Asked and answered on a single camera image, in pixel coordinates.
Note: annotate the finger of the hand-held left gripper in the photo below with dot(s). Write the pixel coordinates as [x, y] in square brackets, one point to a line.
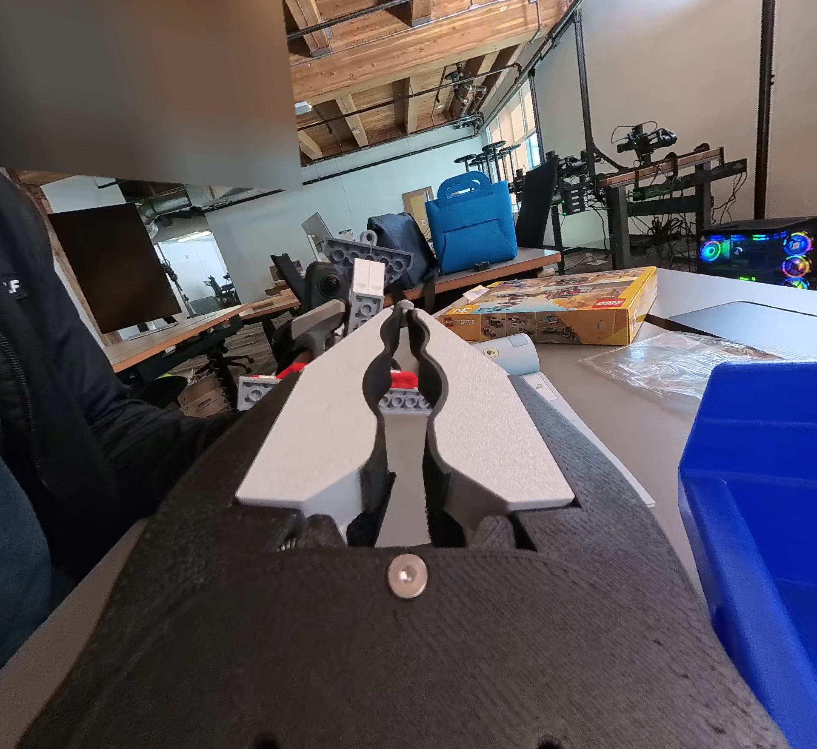
[316, 323]

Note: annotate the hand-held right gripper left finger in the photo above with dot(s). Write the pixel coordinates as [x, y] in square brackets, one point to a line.
[313, 436]

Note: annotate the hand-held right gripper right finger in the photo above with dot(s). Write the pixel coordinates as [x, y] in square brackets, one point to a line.
[504, 436]

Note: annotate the grey winged toy brick model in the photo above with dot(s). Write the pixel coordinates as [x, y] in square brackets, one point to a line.
[367, 277]

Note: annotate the red grey brick assembly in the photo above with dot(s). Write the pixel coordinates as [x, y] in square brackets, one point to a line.
[258, 393]

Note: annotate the person's left forearm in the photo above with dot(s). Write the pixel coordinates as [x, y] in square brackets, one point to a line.
[185, 443]

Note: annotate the grey desk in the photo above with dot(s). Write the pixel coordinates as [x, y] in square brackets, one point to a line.
[613, 404]

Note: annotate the wooden office desk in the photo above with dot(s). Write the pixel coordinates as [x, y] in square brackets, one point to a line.
[166, 334]
[510, 264]

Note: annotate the building instruction booklet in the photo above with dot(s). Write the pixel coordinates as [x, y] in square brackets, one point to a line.
[510, 353]

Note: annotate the navy backpack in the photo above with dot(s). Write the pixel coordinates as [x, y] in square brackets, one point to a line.
[399, 232]

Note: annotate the cardboard box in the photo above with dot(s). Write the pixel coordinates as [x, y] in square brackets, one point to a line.
[204, 395]

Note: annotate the yellow toy brick box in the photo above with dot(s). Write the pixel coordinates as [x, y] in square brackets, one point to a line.
[561, 309]

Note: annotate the blue felt bag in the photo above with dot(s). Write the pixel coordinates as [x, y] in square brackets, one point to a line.
[472, 232]

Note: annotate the clear plastic bag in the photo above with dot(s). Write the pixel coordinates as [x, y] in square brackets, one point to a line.
[657, 366]

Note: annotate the black computer monitor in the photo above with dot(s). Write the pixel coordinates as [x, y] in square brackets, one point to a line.
[108, 264]

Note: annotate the blue plastic bin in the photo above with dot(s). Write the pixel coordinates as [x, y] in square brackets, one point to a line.
[753, 443]

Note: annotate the silver laptop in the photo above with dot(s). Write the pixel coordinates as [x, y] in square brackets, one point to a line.
[753, 328]

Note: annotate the desktop computer with lit fans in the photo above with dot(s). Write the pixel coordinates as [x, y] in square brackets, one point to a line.
[753, 251]

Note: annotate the black round fan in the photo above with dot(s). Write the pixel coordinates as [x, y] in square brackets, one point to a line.
[766, 92]

